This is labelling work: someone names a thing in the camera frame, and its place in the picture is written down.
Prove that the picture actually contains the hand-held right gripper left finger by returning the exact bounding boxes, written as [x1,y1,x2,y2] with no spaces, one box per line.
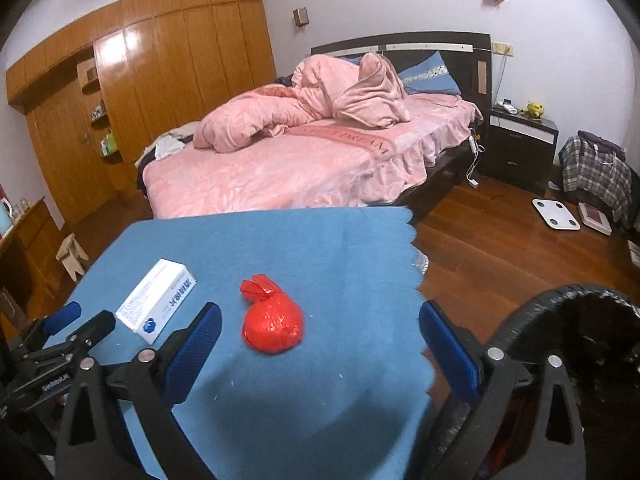
[54,301,223,480]

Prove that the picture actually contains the wooden wardrobe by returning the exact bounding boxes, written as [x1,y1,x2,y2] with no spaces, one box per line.
[5,0,278,226]

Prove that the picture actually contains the white power strip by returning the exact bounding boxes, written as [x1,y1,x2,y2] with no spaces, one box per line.
[467,130,486,187]

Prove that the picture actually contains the pink bed sheet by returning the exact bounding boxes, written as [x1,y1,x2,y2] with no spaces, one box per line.
[142,92,483,218]

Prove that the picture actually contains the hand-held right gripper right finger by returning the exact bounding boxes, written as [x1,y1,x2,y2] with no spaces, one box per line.
[418,300,588,480]

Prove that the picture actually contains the white cardboard box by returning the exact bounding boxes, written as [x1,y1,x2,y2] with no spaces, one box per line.
[115,258,197,346]

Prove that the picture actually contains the dark nightstand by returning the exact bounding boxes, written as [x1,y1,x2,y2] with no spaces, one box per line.
[482,105,560,196]

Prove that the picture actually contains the plaid bag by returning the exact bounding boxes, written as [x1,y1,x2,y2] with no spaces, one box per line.
[559,131,633,223]

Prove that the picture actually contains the pink quilt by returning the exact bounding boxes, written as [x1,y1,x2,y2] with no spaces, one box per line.
[192,52,412,150]

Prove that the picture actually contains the wooden sideboard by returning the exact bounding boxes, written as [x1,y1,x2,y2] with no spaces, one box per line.
[0,199,63,341]

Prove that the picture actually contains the blue table cloth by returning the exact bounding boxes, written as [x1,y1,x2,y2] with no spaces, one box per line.
[40,205,436,480]

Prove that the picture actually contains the blue pillow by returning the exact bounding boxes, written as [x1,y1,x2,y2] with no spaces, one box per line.
[397,51,462,96]

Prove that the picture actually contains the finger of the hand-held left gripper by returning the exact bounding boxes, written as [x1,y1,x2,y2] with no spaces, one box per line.
[20,301,82,346]
[20,310,117,386]

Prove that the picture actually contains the white cloth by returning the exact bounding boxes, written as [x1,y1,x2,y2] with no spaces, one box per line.
[154,136,183,158]

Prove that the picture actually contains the flat box on floor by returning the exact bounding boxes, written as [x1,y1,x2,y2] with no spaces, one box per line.
[577,202,613,235]

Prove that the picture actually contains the dark wooden bed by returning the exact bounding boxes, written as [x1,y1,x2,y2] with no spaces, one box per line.
[137,32,493,221]

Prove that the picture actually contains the red plastic bag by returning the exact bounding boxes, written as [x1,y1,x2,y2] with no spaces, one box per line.
[239,274,305,356]

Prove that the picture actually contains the black lined trash bin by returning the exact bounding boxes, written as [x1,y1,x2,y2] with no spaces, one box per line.
[430,284,640,480]

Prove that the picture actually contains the white bathroom scale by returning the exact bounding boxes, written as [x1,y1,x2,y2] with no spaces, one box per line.
[531,199,582,231]

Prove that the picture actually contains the small white stool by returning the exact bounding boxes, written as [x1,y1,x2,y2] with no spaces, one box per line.
[56,232,90,281]

